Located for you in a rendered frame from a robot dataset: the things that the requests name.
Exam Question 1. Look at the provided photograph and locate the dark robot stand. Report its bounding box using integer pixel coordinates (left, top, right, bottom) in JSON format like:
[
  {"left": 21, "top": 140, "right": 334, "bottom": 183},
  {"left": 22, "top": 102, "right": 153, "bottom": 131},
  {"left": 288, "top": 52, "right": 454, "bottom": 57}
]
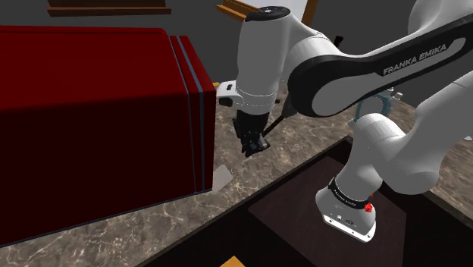
[{"left": 136, "top": 134, "right": 473, "bottom": 267}]

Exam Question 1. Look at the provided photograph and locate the small orange block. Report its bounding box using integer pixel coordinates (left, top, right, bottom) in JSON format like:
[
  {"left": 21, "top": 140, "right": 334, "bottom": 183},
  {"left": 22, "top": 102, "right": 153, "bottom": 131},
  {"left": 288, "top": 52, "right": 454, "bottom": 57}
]
[{"left": 219, "top": 255, "right": 249, "bottom": 267}]

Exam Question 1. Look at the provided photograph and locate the large dark red box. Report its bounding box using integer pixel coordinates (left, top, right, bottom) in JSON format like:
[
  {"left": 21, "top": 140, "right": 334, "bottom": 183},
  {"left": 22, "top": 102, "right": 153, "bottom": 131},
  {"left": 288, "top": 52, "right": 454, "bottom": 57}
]
[{"left": 0, "top": 24, "right": 218, "bottom": 249}]

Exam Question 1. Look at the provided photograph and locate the teal ring-shaped object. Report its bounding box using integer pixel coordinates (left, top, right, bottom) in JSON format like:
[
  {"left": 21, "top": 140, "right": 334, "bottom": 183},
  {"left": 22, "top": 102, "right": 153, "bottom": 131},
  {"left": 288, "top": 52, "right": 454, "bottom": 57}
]
[{"left": 353, "top": 90, "right": 394, "bottom": 124}]

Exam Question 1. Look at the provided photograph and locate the brown wooden wall shelf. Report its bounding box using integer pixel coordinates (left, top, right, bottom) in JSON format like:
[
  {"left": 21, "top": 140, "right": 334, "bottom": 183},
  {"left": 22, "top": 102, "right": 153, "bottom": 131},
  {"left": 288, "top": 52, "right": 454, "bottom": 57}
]
[{"left": 46, "top": 0, "right": 172, "bottom": 18}]

